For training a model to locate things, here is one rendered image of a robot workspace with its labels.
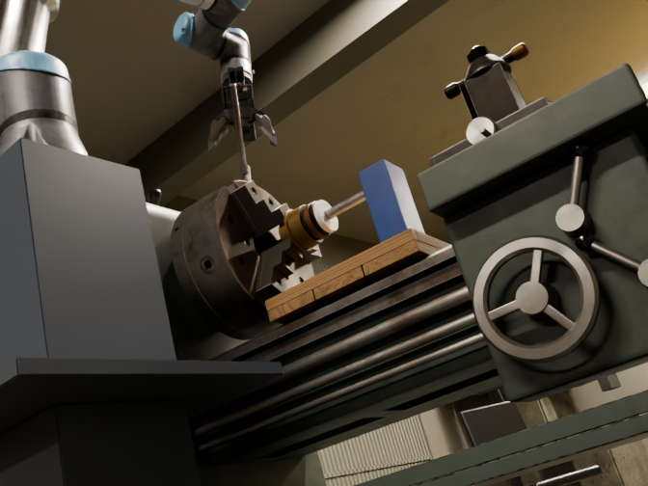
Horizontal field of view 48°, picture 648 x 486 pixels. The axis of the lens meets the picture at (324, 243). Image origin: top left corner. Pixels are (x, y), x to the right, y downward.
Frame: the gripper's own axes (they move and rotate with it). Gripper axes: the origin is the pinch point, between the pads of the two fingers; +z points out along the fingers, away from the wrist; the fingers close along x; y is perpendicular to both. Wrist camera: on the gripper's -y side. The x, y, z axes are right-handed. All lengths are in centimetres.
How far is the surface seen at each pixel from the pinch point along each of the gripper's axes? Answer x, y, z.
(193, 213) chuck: -10.8, 7.4, 21.1
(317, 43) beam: 40, -145, -194
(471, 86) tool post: 39, 41, 26
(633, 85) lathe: 48, 65, 51
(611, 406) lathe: 40, 49, 83
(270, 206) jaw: 4.7, 7.5, 21.4
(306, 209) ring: 11.6, 10.1, 24.9
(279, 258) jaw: 5.3, 5.6, 32.8
